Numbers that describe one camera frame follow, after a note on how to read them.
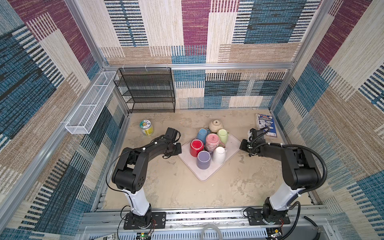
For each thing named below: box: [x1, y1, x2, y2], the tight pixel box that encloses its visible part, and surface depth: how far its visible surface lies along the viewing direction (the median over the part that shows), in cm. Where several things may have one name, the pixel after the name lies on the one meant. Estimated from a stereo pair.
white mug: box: [212, 146, 227, 164], surface depth 90 cm
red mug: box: [189, 139, 205, 158], surface depth 93 cm
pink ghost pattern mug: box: [205, 133, 225, 153], surface depth 91 cm
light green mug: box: [217, 128, 230, 145], surface depth 96 cm
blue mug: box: [196, 128, 210, 145], surface depth 96 cm
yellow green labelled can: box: [139, 119, 154, 137], surface depth 104 cm
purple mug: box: [196, 150, 211, 170], surface depth 89 cm
